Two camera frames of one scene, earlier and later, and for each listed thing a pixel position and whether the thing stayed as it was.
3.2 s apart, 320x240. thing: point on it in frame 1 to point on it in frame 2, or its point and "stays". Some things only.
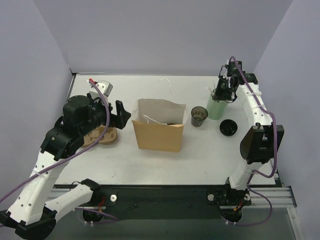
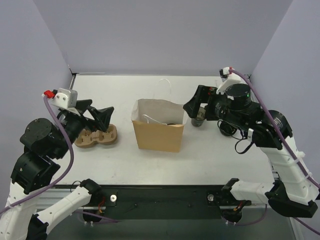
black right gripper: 222,91 to 207,103
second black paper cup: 198,114 stays
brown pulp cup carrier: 94,136 stays
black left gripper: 118,114 to 83,114
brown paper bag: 158,124 stays
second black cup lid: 228,127 stays
